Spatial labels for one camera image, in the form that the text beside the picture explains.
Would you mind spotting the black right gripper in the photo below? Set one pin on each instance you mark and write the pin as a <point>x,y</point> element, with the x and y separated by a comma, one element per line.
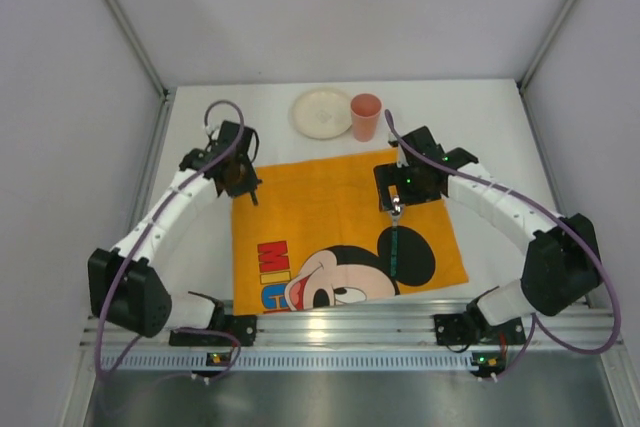
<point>393,192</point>

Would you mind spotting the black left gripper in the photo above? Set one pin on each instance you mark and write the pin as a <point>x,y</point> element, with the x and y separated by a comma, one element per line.
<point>245,183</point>

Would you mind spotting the fork with teal handle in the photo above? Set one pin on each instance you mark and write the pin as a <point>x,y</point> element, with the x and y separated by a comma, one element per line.
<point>254,197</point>

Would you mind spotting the spoon with teal handle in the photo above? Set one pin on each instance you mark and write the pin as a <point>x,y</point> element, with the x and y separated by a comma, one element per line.
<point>396,214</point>

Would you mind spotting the orange cartoon print cloth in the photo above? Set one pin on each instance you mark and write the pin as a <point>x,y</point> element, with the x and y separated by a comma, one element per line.
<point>317,239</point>

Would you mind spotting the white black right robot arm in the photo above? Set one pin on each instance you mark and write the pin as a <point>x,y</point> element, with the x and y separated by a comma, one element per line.
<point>561,258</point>

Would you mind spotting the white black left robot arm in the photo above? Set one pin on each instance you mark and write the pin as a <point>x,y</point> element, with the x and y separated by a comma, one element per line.
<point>131,285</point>

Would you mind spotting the pink plastic cup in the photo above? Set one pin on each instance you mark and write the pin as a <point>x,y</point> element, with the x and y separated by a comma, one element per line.
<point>365,110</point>

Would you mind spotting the cream round plate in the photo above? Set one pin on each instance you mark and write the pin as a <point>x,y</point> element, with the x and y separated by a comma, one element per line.
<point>321,113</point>

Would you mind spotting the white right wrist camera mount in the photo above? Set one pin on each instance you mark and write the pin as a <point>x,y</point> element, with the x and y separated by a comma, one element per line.
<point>401,160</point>

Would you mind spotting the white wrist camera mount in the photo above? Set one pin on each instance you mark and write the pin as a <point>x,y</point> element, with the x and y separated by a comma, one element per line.
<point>211,130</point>
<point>401,160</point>

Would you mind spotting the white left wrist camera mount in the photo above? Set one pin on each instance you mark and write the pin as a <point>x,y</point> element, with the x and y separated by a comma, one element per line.
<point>211,130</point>

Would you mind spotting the left aluminium frame post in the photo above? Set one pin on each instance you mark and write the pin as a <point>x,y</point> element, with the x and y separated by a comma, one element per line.
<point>134,42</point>

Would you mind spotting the aluminium frame post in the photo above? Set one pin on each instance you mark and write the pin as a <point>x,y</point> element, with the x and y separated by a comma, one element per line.
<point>552,33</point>
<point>134,42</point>

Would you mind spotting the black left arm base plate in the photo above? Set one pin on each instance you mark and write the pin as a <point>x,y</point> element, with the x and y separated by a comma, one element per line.
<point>230,331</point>

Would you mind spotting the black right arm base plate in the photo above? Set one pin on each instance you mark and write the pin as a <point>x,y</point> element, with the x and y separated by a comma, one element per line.
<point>460,330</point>

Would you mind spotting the perforated grey cable duct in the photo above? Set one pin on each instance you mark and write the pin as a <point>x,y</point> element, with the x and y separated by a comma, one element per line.
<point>267,361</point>

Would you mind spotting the aluminium mounting rail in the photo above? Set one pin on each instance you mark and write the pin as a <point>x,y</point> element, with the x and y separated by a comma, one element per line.
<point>406,324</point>

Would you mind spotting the right aluminium frame post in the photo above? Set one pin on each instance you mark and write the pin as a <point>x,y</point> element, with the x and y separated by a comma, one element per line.
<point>552,33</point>

